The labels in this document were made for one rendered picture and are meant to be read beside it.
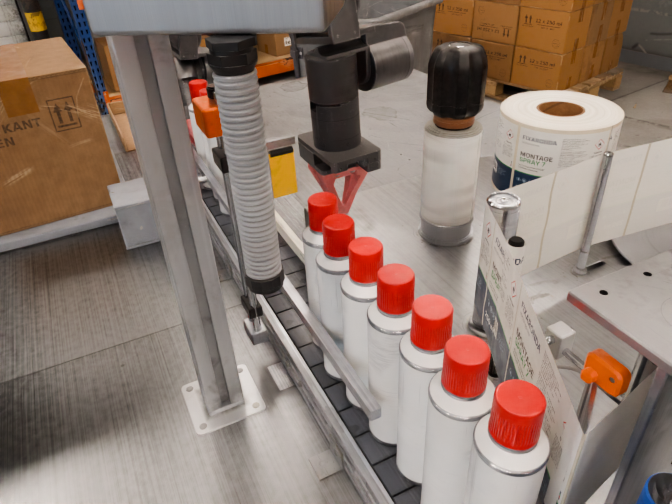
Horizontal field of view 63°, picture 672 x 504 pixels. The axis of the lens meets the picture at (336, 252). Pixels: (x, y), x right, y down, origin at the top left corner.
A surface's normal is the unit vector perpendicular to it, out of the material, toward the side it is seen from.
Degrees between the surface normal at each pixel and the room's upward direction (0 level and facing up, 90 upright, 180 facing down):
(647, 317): 0
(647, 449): 90
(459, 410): 45
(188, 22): 90
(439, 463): 90
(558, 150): 90
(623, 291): 0
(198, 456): 0
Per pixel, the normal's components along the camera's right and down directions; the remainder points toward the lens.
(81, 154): 0.51, 0.46
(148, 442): -0.04, -0.83
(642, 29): -0.82, 0.35
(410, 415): -0.61, 0.47
